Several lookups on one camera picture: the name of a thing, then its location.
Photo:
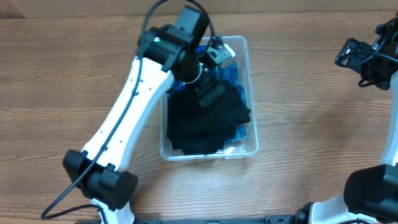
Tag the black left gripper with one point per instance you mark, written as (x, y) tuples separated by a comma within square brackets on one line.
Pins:
[(212, 94)]

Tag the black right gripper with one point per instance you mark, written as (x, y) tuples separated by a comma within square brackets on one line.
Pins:
[(364, 51)]

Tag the sparkly blue cloth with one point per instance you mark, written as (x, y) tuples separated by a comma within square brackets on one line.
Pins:
[(177, 85)]

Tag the large black cloth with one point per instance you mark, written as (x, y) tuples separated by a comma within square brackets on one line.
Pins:
[(196, 130)]

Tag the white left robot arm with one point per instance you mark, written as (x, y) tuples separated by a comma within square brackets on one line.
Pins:
[(164, 55)]

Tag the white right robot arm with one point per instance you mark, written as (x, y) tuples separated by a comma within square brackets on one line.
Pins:
[(370, 195)]

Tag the clear plastic storage container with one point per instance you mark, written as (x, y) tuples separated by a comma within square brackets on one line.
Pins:
[(245, 143)]

